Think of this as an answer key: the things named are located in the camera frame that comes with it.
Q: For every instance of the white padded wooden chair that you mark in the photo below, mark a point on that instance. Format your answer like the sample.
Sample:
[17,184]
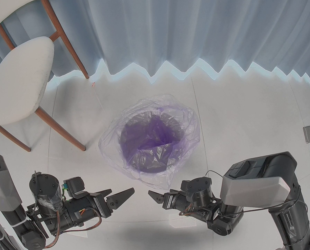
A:
[17,82]

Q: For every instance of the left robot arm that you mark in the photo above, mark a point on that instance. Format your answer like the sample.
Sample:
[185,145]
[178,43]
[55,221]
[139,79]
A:
[44,189]

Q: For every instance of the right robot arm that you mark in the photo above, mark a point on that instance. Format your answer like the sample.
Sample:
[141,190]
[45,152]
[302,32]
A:
[248,186]

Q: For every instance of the purple plastic bag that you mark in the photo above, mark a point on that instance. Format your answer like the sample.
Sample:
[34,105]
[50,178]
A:
[155,131]

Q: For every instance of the white trash bin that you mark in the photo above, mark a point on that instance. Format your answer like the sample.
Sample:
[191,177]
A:
[155,169]

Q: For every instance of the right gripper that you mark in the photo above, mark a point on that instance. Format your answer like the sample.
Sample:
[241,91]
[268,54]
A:
[177,200]

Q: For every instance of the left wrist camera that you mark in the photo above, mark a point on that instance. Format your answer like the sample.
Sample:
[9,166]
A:
[74,185]

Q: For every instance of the pale blue curtain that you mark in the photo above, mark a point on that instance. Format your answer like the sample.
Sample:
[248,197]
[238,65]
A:
[170,22]

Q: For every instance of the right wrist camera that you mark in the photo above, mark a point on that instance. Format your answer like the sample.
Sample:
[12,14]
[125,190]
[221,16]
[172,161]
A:
[184,185]

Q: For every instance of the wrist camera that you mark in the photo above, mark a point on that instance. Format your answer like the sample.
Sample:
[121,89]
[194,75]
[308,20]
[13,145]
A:
[184,185]
[74,185]

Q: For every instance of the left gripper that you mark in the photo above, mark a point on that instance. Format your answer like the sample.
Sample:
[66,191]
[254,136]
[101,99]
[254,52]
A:
[82,208]

